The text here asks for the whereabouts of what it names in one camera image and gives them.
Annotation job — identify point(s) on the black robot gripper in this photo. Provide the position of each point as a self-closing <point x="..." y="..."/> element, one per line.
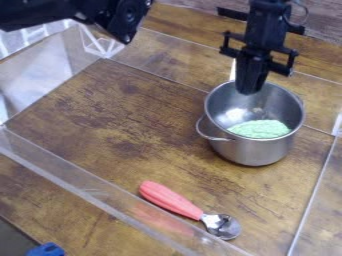
<point x="259" y="48"/>

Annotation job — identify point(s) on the green bumpy toy gourd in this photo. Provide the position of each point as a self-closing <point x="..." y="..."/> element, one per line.
<point x="260" y="129"/>

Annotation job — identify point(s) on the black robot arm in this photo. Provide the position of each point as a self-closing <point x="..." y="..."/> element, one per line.
<point x="116" y="16"/>

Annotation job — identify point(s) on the silver metal pot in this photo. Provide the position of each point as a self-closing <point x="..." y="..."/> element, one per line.
<point x="228" y="108"/>

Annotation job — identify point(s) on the blue object at corner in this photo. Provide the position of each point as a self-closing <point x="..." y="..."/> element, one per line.
<point x="48" y="249"/>

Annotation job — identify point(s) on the clear acrylic enclosure wall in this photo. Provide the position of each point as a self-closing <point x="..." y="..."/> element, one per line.
<point x="108" y="122"/>

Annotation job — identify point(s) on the red handled metal spoon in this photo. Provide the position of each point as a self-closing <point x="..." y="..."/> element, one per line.
<point x="220" y="225"/>

